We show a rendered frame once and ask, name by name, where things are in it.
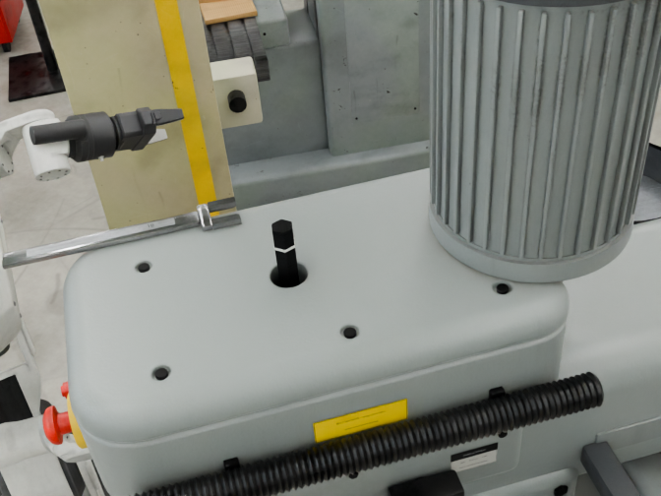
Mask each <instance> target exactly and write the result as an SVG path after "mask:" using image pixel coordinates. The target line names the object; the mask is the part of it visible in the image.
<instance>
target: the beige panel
mask: <svg viewBox="0 0 661 496"><path fill-rule="evenodd" d="M38 2H39V5H40V9H41V12H42V15H43V18H44V20H45V24H46V27H47V30H48V33H49V37H50V40H51V43H52V46H53V49H54V53H55V56H56V59H57V62H58V66H59V69H60V72H61V75H62V78H63V82H64V85H65V88H66V91H67V94H68V98H69V100H70V103H71V106H72V110H73V113H74V115H78V114H86V113H91V112H100V111H104V112H106V113H107V115H108V116H115V114H117V113H124V112H131V111H135V110H136V109H137V108H141V107H149V108H150V109H151V110H153V109H173V108H181V109H182V111H183V114H184V117H185V118H184V119H183V120H179V121H176V122H172V123H169V124H164V125H162V126H156V129H165V132H166V135H167V139H166V140H163V141H159V142H156V143H153V144H149V145H146V146H145V147H144V149H143V150H139V151H133V152H132V151H131V150H125V151H119V152H115V154H114V156H113V157H107V158H104V161H100V160H99V159H95V160H89V164H90V170H91V173H92V176H93V179H94V183H95V186H96V189H97V192H98V195H99V199H100V201H101V204H102V207H103V210H104V214H105V217H106V220H107V223H108V227H109V230H111V229H116V228H120V227H125V226H129V225H134V224H139V223H143V222H148V221H152V220H157V219H161V218H166V217H174V216H179V215H183V214H187V213H192V212H198V211H197V205H202V204H208V202H212V201H216V200H221V199H225V198H230V197H234V193H233V188H232V182H231V177H230V171H229V166H228V160H227V155H226V149H225V144H224V140H223V134H222V129H221V123H220V118H219V112H218V107H217V101H216V96H215V90H214V85H213V79H212V74H211V68H210V59H209V54H208V48H207V43H206V37H205V32H204V26H203V21H202V15H201V10H200V4H199V0H38Z"/></svg>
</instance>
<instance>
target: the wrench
mask: <svg viewBox="0 0 661 496"><path fill-rule="evenodd" d="M235 207H236V201H235V198H234V197H230V198H225V199H221V200H216V201H212V202H208V204H202V205H197V211H198V212H192V213H187V214H183V215H179V216H174V217H166V218H161V219H157V220H152V221H148V222H143V223H139V224H134V225H129V226H125V227H120V228H116V229H111V230H106V231H102V232H98V233H94V234H89V235H84V236H80V237H75V238H71V239H66V240H62V241H57V242H52V243H48V244H43V245H39V246H34V247H30V248H26V249H21V250H17V251H12V252H7V253H3V254H2V268H3V269H4V270H6V269H11V268H15V267H19V266H23V265H28V264H32V263H37V262H41V261H46V260H50V259H55V258H59V257H64V256H68V255H73V254H78V253H82V252H87V251H90V250H95V249H99V248H104V247H108V246H113V245H117V244H122V243H126V242H131V241H135V240H140V239H145V238H149V237H154V236H158V235H162V234H166V233H171V232H175V231H180V230H184V229H189V228H193V227H198V226H201V228H202V231H208V230H212V229H213V230H216V229H220V228H225V227H228V226H233V225H237V224H242V222H241V217H240V215H239V214H234V215H229V216H225V217H217V218H210V213H214V212H218V211H223V210H227V209H232V208H235Z"/></svg>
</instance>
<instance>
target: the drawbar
mask: <svg viewBox="0 0 661 496"><path fill-rule="evenodd" d="M271 231H272V237H273V244H274V248H278V249H282V250H286V249H288V248H290V247H292V246H294V245H295V244H294V235H293V227H292V221H289V220H285V219H280V220H278V221H276V222H274V223H272V224H271ZM274 251H275V257H276V263H277V269H278V276H279V283H280V287H285V288H288V287H294V286H297V285H299V284H300V280H299V273H298V265H297V258H296V250H295V248H293V249H291V250H289V251H287V252H285V253H284V252H280V251H276V250H274Z"/></svg>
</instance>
